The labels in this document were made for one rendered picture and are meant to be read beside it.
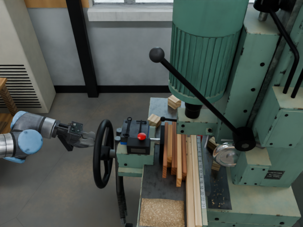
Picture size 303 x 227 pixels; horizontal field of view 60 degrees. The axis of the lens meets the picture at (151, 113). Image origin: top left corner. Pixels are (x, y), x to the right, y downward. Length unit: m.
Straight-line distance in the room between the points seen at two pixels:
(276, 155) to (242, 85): 0.30
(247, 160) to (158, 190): 0.31
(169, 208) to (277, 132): 0.39
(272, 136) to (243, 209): 0.40
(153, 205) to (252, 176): 0.32
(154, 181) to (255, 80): 0.47
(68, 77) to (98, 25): 0.64
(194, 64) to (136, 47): 1.66
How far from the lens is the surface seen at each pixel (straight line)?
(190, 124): 0.91
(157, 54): 0.58
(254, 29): 0.69
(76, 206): 1.97
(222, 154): 0.88
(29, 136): 1.06
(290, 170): 1.06
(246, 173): 0.86
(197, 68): 0.69
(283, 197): 1.14
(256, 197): 1.11
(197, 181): 0.91
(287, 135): 0.76
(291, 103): 0.70
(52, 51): 2.49
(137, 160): 0.97
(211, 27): 0.63
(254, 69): 0.74
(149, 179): 0.95
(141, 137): 0.90
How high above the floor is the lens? 1.72
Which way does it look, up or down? 46 degrees down
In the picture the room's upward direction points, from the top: straight up
